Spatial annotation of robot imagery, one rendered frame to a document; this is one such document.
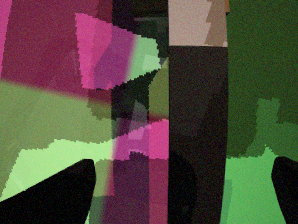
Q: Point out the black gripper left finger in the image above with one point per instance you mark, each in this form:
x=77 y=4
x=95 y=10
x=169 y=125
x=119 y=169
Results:
x=63 y=198

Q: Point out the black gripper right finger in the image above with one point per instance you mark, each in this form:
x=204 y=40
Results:
x=285 y=181

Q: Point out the large green flat mat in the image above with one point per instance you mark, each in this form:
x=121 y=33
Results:
x=262 y=107

